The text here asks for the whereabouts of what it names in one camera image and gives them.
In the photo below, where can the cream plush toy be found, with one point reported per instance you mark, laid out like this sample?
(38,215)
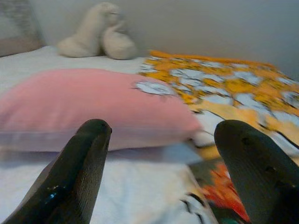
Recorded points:
(93,35)

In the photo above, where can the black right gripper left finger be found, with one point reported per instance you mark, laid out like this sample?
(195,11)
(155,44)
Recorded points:
(67,177)

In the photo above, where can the pink pillow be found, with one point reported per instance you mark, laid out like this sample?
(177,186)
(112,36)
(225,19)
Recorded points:
(93,100)

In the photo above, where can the yellow cartoon print blanket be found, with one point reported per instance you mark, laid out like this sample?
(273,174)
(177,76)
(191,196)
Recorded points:
(233,88)

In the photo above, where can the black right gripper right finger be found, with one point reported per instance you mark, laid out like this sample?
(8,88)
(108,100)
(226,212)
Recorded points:
(261,177)

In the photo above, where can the dark red green book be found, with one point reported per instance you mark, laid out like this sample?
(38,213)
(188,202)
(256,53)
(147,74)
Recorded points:
(217,186)

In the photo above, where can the white quilted mattress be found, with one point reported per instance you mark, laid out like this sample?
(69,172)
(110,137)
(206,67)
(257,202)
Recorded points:
(140,186)

